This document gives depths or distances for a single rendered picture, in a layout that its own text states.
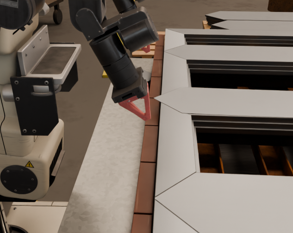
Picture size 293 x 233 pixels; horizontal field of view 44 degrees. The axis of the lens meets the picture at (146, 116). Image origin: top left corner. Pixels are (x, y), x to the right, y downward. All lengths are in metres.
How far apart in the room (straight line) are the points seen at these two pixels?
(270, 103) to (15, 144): 0.75
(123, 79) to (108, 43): 0.08
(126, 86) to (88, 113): 2.14
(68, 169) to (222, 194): 1.60
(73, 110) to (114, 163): 1.78
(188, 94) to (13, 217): 0.90
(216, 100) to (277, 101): 0.19
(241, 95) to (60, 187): 1.30
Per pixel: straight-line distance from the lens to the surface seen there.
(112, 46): 0.70
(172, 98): 1.15
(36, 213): 1.63
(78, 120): 2.78
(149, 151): 0.97
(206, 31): 1.84
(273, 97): 1.22
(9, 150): 1.04
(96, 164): 1.17
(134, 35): 0.69
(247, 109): 1.12
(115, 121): 1.39
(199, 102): 1.13
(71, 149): 2.47
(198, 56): 1.50
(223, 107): 1.12
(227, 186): 0.82
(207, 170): 1.15
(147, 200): 0.82
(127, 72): 0.72
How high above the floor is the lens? 1.38
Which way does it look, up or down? 30 degrees down
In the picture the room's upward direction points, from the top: straight up
